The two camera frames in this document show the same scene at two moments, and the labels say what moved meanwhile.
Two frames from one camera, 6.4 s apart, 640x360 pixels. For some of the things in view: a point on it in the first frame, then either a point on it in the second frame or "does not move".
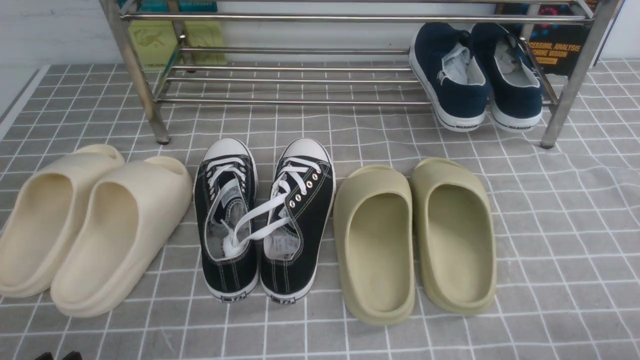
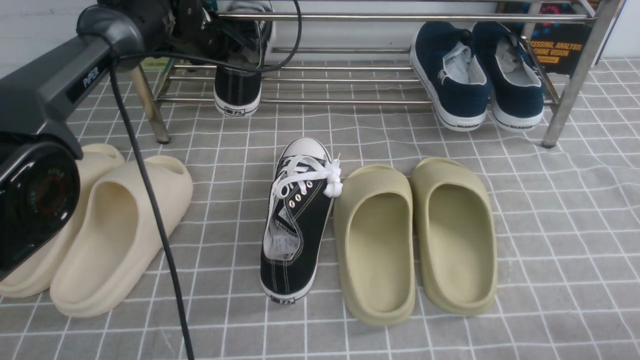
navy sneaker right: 516,84 does not move
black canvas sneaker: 302,186 does not move
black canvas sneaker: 226,199 to 237,93
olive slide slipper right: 456,236 does not move
